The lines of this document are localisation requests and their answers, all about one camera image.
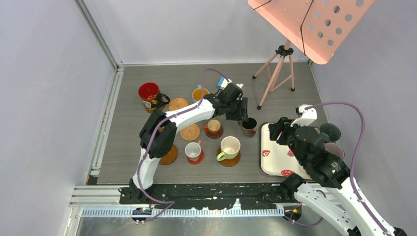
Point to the blue white toy block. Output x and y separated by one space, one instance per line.
223 82

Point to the red apple paper coaster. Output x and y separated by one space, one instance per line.
199 160

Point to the aluminium frame post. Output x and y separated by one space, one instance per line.
93 19

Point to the blue butterfly plate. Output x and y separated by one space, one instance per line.
198 93

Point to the small orange cup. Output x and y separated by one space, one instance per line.
213 124

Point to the dark green mug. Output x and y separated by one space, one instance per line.
330 132

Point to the pink music stand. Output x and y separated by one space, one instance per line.
316 27

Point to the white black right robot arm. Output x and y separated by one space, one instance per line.
355 217

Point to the woven rattan coaster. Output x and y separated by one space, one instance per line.
190 133
177 103

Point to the grey purple mug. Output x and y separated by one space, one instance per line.
335 149

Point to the cream green mug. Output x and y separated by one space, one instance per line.
229 148

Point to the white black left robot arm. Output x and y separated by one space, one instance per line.
158 134

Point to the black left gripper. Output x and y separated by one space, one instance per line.
242 115

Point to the white tray black rim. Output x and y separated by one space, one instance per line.
278 160

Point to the small white cup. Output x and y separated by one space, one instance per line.
193 151

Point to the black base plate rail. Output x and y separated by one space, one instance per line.
184 201

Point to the black floral mug red inside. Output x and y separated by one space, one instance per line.
150 93

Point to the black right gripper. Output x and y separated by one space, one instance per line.
282 124

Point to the black small cup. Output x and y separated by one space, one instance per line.
249 127

